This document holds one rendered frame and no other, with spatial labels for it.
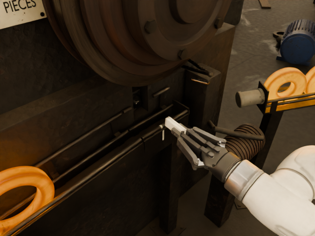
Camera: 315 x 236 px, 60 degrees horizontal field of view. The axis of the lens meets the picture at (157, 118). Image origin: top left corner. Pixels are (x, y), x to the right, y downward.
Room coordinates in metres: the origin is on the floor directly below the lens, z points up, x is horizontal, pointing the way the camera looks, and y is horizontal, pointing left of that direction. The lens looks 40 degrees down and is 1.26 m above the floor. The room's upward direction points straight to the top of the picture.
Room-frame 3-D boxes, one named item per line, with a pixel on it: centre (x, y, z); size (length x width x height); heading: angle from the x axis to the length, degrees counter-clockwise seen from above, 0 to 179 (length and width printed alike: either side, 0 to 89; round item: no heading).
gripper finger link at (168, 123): (0.58, -0.05, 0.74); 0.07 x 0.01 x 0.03; 43
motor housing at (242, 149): (0.77, -0.33, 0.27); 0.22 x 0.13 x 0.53; 133
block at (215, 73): (0.81, -0.15, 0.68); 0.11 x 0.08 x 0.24; 43
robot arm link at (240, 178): (0.42, -0.21, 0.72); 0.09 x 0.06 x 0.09; 133
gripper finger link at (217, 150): (0.53, -0.12, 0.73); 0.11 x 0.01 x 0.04; 42
